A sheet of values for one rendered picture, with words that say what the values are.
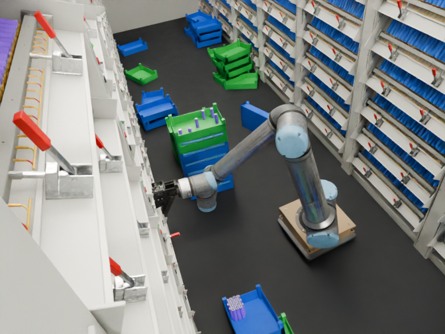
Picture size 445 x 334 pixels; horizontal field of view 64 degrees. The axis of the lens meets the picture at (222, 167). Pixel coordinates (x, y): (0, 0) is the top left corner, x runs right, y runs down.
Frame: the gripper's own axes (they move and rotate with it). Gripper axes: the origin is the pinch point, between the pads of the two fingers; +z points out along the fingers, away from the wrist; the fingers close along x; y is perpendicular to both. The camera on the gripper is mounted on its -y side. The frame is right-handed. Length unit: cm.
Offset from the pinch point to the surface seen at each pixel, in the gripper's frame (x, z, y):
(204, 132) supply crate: -49, -44, -6
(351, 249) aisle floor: 22, -103, -56
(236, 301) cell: 32, -33, -50
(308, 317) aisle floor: 48, -64, -57
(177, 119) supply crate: -69, -32, -6
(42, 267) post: 107, -8, 102
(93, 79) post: 45, -6, 82
